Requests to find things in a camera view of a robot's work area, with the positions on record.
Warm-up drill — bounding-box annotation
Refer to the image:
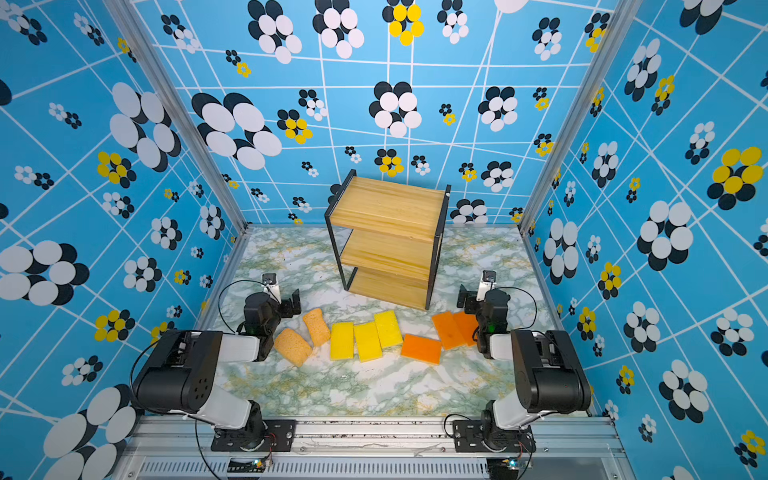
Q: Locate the tan sponge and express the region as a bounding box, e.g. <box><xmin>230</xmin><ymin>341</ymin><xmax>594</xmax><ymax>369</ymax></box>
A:
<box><xmin>274</xmin><ymin>328</ymin><xmax>313</xmax><ymax>368</ymax></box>
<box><xmin>303</xmin><ymin>308</ymin><xmax>331</xmax><ymax>347</ymax></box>

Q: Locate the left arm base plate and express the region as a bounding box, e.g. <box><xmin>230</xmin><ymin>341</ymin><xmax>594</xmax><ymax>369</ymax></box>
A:
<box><xmin>211</xmin><ymin>419</ymin><xmax>297</xmax><ymax>453</ymax></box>

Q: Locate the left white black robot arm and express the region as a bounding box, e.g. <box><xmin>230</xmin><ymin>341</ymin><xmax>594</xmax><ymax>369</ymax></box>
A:
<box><xmin>131</xmin><ymin>289</ymin><xmax>301</xmax><ymax>453</ymax></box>

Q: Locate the wooden three-tier shelf black frame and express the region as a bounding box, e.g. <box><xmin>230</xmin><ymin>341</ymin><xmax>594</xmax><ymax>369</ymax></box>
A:
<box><xmin>324</xmin><ymin>169</ymin><xmax>452</xmax><ymax>311</ymax></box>

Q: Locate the aluminium front rail frame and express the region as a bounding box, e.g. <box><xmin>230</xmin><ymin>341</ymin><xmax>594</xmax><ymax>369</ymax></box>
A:
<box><xmin>113</xmin><ymin>416</ymin><xmax>635</xmax><ymax>479</ymax></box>

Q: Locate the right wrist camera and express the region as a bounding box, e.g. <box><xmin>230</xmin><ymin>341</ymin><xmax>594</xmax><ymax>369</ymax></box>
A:
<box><xmin>476</xmin><ymin>270</ymin><xmax>496</xmax><ymax>302</ymax></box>

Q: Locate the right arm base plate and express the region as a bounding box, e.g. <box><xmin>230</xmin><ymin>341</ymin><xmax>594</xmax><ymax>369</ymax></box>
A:
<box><xmin>449</xmin><ymin>419</ymin><xmax>537</xmax><ymax>455</ymax></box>

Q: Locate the tan sponge upper right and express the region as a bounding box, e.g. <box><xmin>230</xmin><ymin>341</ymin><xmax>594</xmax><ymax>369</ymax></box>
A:
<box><xmin>303</xmin><ymin>308</ymin><xmax>331</xmax><ymax>347</ymax></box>

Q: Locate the orange sponge front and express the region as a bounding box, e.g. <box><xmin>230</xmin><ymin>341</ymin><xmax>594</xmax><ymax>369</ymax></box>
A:
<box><xmin>401</xmin><ymin>334</ymin><xmax>442</xmax><ymax>365</ymax></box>

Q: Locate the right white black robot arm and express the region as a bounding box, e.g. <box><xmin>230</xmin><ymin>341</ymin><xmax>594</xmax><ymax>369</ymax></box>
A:
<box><xmin>454</xmin><ymin>282</ymin><xmax>591</xmax><ymax>453</ymax></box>

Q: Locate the orange sponge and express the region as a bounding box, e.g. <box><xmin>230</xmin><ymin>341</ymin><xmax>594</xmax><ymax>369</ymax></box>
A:
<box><xmin>432</xmin><ymin>312</ymin><xmax>466</xmax><ymax>350</ymax></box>
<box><xmin>401</xmin><ymin>334</ymin><xmax>442</xmax><ymax>365</ymax></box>
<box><xmin>453</xmin><ymin>311</ymin><xmax>478</xmax><ymax>347</ymax></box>

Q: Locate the tan sponge lower left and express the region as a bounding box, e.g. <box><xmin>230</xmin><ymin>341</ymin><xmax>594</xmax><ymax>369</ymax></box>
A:
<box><xmin>274</xmin><ymin>328</ymin><xmax>313</xmax><ymax>368</ymax></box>

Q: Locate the yellow sponge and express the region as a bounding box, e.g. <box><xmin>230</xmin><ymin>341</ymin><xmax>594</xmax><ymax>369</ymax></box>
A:
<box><xmin>330</xmin><ymin>322</ymin><xmax>355</xmax><ymax>361</ymax></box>
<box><xmin>374</xmin><ymin>310</ymin><xmax>403</xmax><ymax>349</ymax></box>
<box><xmin>354</xmin><ymin>322</ymin><xmax>383</xmax><ymax>362</ymax></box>

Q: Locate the orange sponge right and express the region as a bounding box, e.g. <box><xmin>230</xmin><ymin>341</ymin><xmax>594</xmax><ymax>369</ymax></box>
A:
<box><xmin>453</xmin><ymin>311</ymin><xmax>478</xmax><ymax>347</ymax></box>

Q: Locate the orange sponge middle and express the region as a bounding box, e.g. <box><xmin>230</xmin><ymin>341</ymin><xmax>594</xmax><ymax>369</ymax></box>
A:
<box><xmin>432</xmin><ymin>312</ymin><xmax>466</xmax><ymax>350</ymax></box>

